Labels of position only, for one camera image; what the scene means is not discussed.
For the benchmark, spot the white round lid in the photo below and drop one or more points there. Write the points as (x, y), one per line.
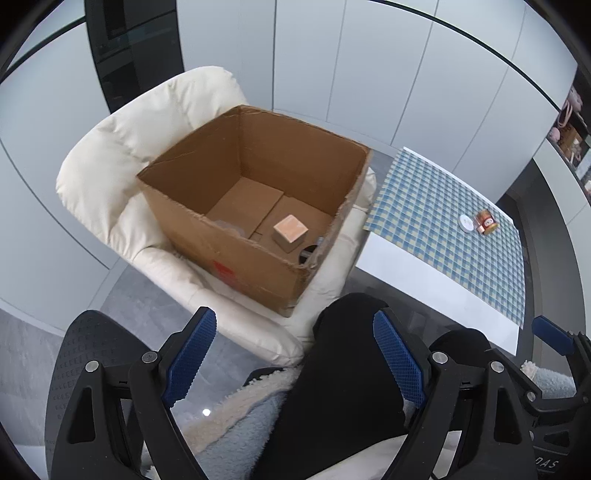
(466, 223)

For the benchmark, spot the brown shelf box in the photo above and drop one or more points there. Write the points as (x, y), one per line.
(570, 141)

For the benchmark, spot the black round disc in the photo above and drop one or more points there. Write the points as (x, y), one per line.
(307, 254)

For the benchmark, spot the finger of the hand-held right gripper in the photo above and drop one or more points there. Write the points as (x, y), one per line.
(551, 332)

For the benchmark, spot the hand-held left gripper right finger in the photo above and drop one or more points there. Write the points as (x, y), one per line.
(399, 360)

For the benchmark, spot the orange brown jar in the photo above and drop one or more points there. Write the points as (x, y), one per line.
(485, 221)

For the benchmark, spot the cream padded chair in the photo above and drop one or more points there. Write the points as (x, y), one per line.
(101, 175)

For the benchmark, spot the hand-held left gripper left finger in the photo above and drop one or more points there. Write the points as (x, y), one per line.
(191, 355)

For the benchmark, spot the frosted square plastic case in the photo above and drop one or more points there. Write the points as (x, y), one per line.
(228, 227)

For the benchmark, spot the beige cosmetic carton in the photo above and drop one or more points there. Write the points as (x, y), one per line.
(290, 230)

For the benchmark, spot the white wall cabinets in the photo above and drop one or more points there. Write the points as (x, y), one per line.
(369, 69)

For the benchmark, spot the pink plush toy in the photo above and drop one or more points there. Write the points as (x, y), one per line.
(574, 99)

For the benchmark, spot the brown cardboard box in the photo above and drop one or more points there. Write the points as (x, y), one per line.
(258, 152)

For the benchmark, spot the blue yellow checked tablecloth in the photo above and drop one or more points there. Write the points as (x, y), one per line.
(429, 207)

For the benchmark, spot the black built-in cabinet niche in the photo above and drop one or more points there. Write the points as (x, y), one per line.
(134, 46)

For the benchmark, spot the small pink plush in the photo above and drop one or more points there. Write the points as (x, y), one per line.
(554, 134)

